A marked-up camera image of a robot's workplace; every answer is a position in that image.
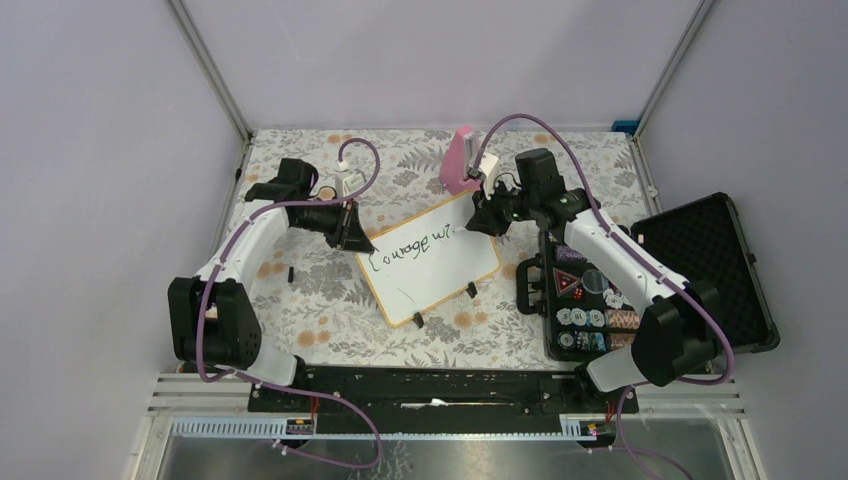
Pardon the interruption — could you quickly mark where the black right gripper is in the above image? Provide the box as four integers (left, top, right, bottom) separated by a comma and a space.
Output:
467, 177, 539, 237

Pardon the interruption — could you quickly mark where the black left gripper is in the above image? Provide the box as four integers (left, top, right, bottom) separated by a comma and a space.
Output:
293, 194, 373, 253

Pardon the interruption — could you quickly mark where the yellow framed whiteboard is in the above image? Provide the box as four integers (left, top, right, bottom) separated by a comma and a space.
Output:
356, 192, 501, 327

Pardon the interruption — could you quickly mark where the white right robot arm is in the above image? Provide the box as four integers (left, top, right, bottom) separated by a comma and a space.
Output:
466, 149, 736, 412

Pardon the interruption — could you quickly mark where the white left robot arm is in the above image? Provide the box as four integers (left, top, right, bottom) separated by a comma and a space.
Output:
167, 159, 374, 411

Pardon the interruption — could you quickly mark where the floral table mat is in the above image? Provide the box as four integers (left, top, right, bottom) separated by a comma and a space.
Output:
188, 129, 654, 372

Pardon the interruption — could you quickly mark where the triangular all-in button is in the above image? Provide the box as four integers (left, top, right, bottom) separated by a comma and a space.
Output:
552, 267, 581, 297

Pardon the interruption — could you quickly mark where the black poker chip case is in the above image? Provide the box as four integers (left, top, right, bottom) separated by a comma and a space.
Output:
514, 192, 782, 364

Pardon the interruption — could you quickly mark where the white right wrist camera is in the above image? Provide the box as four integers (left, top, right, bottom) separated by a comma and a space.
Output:
467, 153, 500, 200

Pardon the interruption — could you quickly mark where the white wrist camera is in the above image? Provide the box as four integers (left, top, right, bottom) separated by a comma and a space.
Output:
467, 153, 500, 200
335, 170, 368, 197

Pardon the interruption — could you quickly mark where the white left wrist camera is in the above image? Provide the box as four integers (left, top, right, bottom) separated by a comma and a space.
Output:
335, 170, 368, 197

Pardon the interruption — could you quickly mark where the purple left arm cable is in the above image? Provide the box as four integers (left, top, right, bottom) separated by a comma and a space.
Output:
197, 137, 386, 470

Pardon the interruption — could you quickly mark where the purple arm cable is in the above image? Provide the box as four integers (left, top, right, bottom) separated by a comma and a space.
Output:
197, 137, 386, 470
466, 113, 737, 480

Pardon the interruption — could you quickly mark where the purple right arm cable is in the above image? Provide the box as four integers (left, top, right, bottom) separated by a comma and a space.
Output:
466, 113, 737, 480

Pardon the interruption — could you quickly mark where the blue corner bracket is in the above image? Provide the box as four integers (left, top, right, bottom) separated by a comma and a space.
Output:
611, 120, 640, 136

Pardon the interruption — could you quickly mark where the black mounting base plate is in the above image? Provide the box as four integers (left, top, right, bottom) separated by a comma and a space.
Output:
247, 365, 639, 435

